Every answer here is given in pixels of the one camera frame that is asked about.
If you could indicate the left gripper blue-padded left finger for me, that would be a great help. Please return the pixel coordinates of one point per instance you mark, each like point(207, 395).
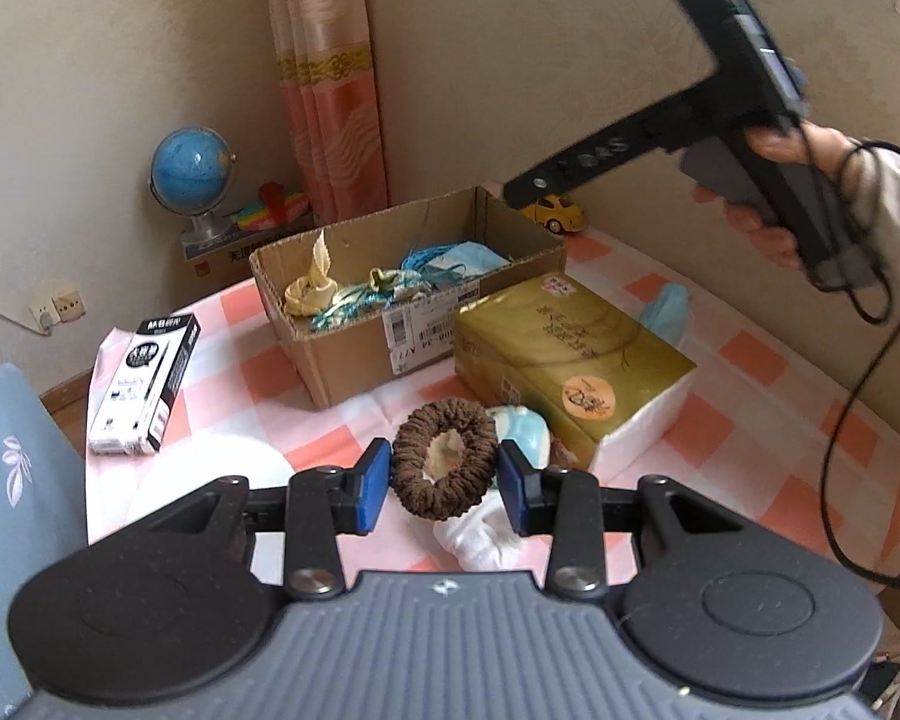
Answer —
point(323, 503)

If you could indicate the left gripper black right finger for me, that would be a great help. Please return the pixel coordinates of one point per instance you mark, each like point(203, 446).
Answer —
point(566, 506)

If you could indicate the brown fabric scrunchie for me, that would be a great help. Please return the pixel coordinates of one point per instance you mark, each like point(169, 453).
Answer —
point(444, 459)

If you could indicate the embroidered sachet with blue tassel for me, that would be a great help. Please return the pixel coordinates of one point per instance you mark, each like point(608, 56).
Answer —
point(382, 289)

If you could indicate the blue surgical face mask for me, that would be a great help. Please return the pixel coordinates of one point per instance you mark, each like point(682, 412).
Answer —
point(461, 262)

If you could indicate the person's right forearm sleeve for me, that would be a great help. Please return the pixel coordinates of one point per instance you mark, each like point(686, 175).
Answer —
point(876, 204)

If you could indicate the person's right hand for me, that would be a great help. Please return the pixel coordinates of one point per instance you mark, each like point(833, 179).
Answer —
point(827, 148)

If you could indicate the blue white plush toy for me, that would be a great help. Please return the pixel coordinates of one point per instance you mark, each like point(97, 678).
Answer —
point(483, 539)

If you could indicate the gold tissue paper pack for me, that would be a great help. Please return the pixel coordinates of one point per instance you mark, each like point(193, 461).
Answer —
point(607, 387)

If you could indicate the brown cardboard box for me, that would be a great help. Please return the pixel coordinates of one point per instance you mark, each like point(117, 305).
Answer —
point(337, 363)

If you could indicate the clear jar with white lid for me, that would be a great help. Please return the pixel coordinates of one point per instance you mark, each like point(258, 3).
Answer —
point(121, 490)

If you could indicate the black white pen box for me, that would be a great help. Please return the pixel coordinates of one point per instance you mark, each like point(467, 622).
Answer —
point(136, 408)

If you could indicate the pink checkered tablecloth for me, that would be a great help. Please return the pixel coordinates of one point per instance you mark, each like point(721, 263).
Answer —
point(762, 432)

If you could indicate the light blue folded cloth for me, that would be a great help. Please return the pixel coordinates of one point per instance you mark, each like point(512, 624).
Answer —
point(668, 315)

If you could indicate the yellow toy car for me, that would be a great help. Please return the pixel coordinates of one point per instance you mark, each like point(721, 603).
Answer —
point(557, 213)

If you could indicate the rainbow coloured toy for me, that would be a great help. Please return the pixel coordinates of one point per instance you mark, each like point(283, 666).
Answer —
point(275, 206)

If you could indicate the blue grey cushion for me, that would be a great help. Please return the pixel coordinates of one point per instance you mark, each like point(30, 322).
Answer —
point(42, 507)

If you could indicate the blue desk globe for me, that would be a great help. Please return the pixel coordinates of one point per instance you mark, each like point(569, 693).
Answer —
point(190, 174)

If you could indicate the peach patterned curtain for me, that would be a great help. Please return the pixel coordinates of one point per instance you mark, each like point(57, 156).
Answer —
point(327, 71)

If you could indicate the white wall socket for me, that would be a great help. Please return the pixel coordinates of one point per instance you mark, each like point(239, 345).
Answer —
point(56, 303)

